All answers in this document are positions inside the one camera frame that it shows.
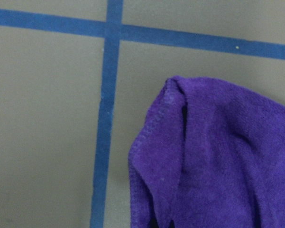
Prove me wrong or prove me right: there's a purple microfiber towel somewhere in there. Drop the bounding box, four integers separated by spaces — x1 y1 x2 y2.
129 76 285 228

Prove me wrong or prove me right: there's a blue tape strip vertical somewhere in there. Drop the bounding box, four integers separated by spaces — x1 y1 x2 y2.
89 0 123 228

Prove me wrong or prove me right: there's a blue tape strip horizontal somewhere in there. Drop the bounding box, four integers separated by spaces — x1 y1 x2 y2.
0 9 285 60

